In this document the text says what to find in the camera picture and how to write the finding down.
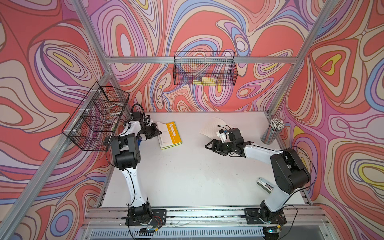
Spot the black wire basket wall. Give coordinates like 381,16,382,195
173,50,238,86
62,82,130,152

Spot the white yellow notebook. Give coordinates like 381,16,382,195
160,142,182,150
157,122,182,144

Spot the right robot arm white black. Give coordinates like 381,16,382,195
205,128,311,224

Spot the silver grey stapler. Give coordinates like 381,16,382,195
257,178,275,194

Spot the black wire basket left wall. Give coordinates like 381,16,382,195
62,82,130,152

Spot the yellow sticky notes pad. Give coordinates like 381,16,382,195
192,77,217,86

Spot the clear cup of pencils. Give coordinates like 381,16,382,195
261,119,285,145

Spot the black wire basket back wall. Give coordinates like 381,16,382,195
173,50,238,86

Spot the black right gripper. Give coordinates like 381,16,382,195
205,139,236,156

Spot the white lined notebook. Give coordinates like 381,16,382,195
198,117,236,140

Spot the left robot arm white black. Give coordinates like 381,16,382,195
110,112,161,226

